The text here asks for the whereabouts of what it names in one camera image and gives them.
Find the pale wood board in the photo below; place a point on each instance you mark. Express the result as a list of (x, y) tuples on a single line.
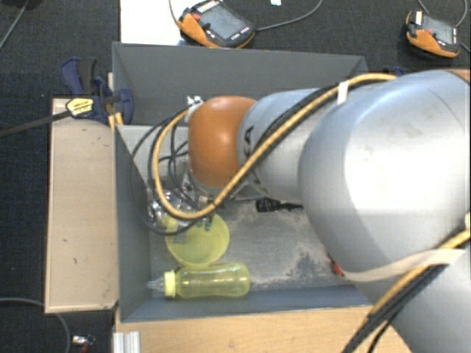
[(81, 215)]

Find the grey metal bin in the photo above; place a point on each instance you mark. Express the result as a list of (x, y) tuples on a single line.
[(265, 248)]

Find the yellow plastic cup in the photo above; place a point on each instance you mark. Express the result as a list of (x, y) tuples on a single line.
[(202, 246)]

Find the small red object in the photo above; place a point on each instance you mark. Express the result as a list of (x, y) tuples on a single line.
[(337, 268)]

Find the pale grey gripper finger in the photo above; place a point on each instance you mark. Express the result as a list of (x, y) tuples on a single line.
[(180, 238)]

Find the yellow baby bottle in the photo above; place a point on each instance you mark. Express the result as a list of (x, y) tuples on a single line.
[(213, 281)]

